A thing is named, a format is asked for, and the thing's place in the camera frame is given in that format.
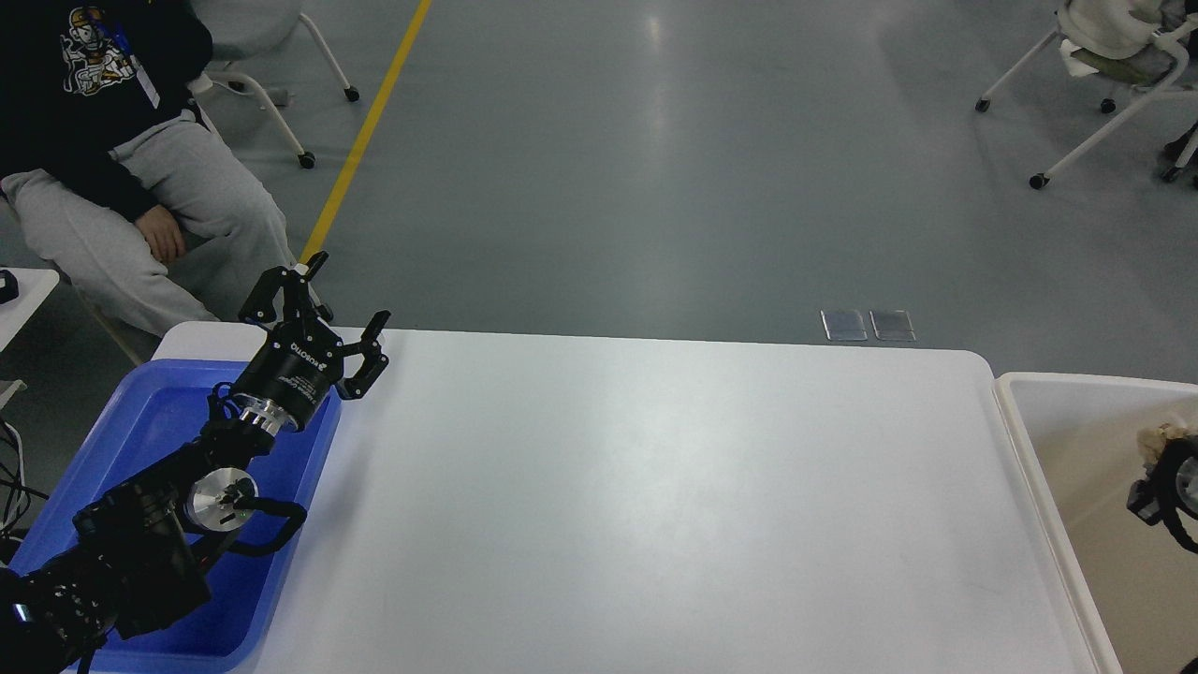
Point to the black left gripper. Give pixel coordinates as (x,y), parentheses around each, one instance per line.
(300,362)

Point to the brown paper ball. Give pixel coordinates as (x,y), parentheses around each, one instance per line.
(1150,442)

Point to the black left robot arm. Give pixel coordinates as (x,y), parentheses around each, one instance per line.
(145,546)

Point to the white plastic bin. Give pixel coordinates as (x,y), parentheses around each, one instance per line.
(1131,584)

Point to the blue plastic bin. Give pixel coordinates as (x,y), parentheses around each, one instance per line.
(157,408)

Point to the seated person in black hoodie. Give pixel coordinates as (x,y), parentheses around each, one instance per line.
(113,177)

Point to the white side table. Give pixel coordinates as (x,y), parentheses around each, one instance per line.
(35,286)

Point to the right metal floor plate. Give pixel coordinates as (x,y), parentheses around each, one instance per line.
(892,326)

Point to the metal floor plate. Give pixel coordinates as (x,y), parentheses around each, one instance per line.
(844,326)
(892,326)

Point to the black object on side table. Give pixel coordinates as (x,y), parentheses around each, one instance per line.
(9,286)

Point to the left metal floor plate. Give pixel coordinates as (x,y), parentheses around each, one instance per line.
(844,326)

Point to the white chair right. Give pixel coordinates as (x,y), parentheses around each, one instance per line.
(1146,47)

